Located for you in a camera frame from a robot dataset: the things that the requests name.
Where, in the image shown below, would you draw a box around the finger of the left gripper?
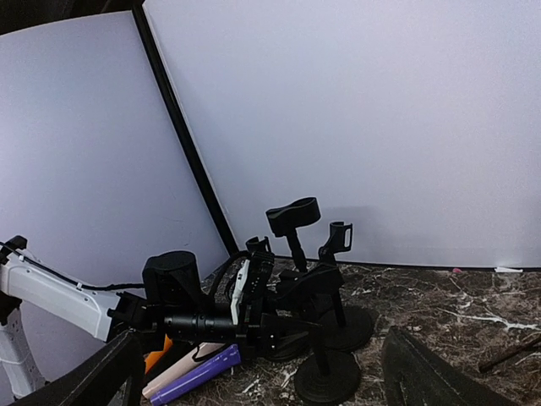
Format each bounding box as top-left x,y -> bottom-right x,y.
275,264 -> 343,313
260,313 -> 324,343

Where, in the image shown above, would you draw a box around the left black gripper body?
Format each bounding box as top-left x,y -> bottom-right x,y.
238,302 -> 279,358

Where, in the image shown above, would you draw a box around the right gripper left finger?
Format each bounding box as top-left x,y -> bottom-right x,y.
13,331 -> 145,405

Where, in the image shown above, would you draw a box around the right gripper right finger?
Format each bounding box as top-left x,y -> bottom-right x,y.
381,326 -> 514,406

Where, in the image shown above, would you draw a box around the purple microphone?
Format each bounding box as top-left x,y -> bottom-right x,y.
150,344 -> 242,405

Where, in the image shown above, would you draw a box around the orange microphone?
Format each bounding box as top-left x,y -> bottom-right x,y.
145,336 -> 172,374

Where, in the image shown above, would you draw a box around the beige pink microphone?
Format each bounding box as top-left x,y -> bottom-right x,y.
142,343 -> 223,399

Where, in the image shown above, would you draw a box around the black stand of purple microphone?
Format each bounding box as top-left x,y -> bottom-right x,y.
293,295 -> 363,406

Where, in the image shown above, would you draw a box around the black mic stand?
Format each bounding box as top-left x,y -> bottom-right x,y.
265,196 -> 321,272

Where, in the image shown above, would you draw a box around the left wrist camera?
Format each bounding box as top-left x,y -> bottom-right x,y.
230,251 -> 274,326

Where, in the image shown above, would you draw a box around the left black frame post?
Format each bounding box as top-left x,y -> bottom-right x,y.
132,1 -> 239,255

